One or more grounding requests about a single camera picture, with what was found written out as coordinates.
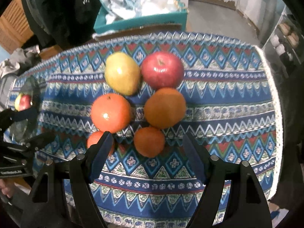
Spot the red apple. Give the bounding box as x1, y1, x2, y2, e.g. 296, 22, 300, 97
141, 51, 184, 90
20, 94, 32, 111

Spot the small mandarin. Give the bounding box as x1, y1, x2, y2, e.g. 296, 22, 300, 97
87, 131, 115, 156

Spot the large orange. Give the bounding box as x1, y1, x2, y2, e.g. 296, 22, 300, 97
91, 93, 132, 133

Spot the small tangerine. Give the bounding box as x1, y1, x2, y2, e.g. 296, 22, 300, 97
133, 127, 165, 158

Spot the yellow-green mango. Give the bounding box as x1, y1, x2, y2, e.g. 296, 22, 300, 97
105, 52, 141, 96
14, 93, 23, 111

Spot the person left hand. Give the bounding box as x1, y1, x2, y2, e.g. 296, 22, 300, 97
0, 178, 15, 198

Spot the pile of grey clothes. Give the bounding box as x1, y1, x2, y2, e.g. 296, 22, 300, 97
1, 45, 41, 111

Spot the wooden drawer box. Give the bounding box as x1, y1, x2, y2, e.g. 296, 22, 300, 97
39, 45, 62, 60

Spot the blue patterned tablecloth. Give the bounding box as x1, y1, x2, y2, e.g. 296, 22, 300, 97
6, 32, 283, 227

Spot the wooden louvered wardrobe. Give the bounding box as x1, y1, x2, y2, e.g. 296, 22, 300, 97
0, 0, 33, 54

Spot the black hanging coat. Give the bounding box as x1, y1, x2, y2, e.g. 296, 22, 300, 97
21, 0, 101, 50

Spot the teal plastic crate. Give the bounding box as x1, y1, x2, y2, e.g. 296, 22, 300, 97
93, 0, 188, 34

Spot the metal shoe rack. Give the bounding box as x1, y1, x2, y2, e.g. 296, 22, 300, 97
262, 6, 303, 78

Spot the large cardboard box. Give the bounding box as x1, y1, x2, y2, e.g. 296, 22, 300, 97
92, 23, 182, 42

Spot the clear plastic bag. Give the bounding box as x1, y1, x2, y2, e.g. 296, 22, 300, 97
135, 0, 179, 17

